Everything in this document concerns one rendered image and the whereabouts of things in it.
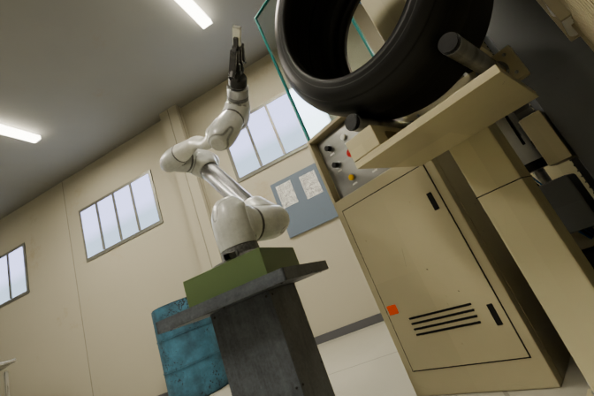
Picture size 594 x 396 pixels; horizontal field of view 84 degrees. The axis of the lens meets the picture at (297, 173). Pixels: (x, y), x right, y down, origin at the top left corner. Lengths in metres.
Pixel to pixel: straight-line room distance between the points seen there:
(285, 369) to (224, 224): 0.54
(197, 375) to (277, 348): 2.80
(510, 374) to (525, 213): 0.65
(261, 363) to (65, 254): 5.44
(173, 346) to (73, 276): 2.72
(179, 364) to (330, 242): 1.98
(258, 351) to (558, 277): 0.90
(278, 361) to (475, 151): 0.90
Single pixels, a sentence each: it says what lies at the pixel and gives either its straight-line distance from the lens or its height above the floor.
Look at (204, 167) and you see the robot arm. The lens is 1.83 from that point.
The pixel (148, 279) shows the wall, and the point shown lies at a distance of 5.21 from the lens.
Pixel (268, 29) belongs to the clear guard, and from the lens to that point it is 2.23.
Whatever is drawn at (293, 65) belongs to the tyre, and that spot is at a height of 1.14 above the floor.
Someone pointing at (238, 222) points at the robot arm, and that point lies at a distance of 1.33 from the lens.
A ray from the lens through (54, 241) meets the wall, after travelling 6.71.
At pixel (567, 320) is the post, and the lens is 1.15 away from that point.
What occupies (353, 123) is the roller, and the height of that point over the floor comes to 0.89.
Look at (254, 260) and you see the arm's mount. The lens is 1.19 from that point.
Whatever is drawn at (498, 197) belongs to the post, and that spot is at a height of 0.60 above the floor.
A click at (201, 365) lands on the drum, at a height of 0.28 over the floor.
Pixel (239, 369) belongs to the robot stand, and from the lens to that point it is 1.30.
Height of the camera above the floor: 0.56
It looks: 19 degrees up
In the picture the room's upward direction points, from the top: 22 degrees counter-clockwise
